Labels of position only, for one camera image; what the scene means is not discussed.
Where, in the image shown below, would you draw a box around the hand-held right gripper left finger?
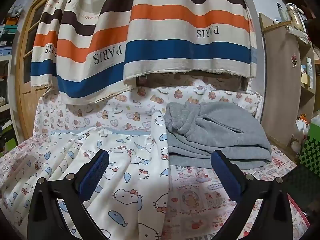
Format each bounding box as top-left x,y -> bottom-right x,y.
27,149 -> 110,240

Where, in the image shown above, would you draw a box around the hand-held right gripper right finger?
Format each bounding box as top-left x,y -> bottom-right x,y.
211,149 -> 294,240

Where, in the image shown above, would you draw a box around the white cartoon print pants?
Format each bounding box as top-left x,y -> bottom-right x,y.
0,109 -> 170,240

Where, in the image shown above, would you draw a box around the grey sweatshirt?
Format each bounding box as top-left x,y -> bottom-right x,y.
164,102 -> 272,169

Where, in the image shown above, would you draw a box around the pink printed bed sheet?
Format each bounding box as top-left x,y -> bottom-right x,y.
0,74 -> 308,240

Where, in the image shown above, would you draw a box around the dark object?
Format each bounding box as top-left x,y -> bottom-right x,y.
281,164 -> 320,230

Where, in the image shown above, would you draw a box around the green checkered box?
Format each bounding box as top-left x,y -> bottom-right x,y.
297,121 -> 320,175

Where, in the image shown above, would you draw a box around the white plastic bag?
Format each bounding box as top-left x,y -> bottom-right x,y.
296,115 -> 310,140

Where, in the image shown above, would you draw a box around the green storage box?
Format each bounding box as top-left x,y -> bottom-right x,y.
0,124 -> 14,153

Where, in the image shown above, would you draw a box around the wooden shelf cabinet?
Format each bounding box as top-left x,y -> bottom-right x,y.
259,12 -> 320,160

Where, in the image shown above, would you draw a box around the wooden glass-pane door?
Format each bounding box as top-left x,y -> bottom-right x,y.
15,0 -> 63,138

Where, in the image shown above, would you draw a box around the storage shelf with boxes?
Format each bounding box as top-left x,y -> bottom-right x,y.
0,5 -> 20,150

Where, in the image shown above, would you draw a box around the striped hanging curtain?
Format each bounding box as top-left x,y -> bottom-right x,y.
30,0 -> 258,105

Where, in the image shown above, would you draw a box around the pump bottle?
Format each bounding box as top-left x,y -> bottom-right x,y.
276,2 -> 287,22

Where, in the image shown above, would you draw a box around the glass jar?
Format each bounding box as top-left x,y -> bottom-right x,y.
286,3 -> 305,34

